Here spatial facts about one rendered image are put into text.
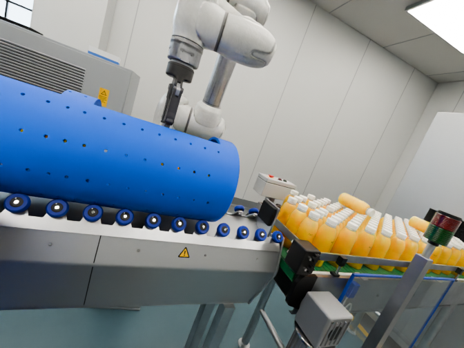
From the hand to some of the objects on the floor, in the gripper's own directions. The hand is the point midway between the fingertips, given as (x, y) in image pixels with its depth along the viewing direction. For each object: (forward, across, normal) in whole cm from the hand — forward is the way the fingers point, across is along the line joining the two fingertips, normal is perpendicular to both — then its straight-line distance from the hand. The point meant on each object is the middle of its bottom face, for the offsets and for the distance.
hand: (163, 134), depth 67 cm
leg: (+120, +8, +39) cm, 126 cm away
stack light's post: (+120, +37, +84) cm, 151 cm away
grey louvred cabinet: (+119, -194, -127) cm, 260 cm away
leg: (+120, -6, +39) cm, 126 cm away
